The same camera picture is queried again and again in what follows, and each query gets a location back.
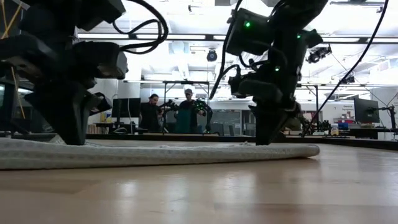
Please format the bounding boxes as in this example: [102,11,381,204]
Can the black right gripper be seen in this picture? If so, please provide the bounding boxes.
[239,58,303,146]

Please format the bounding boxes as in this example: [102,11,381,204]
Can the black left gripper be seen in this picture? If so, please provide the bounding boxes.
[0,29,113,146]

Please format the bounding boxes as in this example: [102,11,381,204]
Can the grey microfiber towel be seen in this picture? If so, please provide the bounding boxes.
[0,136,321,170]

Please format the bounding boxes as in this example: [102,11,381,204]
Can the wooden crates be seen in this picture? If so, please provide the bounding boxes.
[88,123,110,135]

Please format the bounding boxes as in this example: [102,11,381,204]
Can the black computer monitor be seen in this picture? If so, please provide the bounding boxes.
[353,97,381,124]
[111,97,142,119]

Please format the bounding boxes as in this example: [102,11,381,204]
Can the black desk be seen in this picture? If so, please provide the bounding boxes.
[348,127,398,140]

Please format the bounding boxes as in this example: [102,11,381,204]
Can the long ceiling light bar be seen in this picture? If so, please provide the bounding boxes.
[77,32,398,44]

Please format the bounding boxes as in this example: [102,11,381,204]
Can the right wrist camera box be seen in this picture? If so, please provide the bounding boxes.
[228,73,251,98]

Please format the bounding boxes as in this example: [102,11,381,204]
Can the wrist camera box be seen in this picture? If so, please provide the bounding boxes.
[74,41,129,81]
[228,73,251,98]

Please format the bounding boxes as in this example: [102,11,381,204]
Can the black background rig frame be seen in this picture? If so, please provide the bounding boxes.
[295,82,320,130]
[161,80,211,134]

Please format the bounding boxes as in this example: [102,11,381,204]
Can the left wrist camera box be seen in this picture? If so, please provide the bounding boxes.
[74,41,129,81]

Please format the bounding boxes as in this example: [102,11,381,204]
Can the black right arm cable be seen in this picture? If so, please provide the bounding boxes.
[302,0,390,138]

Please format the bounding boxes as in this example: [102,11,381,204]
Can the yellow hanging cord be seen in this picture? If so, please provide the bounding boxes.
[0,0,26,119]

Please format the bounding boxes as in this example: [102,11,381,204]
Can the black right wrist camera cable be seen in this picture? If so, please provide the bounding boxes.
[208,0,244,101]

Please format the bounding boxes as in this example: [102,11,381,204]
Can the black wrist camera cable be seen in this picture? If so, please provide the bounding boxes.
[208,0,244,101]
[111,0,170,55]

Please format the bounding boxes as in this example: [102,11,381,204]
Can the black metal table frame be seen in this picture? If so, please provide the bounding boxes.
[0,132,398,151]

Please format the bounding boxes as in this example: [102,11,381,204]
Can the black ceiling camera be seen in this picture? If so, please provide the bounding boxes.
[306,45,333,65]
[206,48,218,63]

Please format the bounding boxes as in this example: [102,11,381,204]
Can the black left wrist camera cable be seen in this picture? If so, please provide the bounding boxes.
[111,0,170,55]

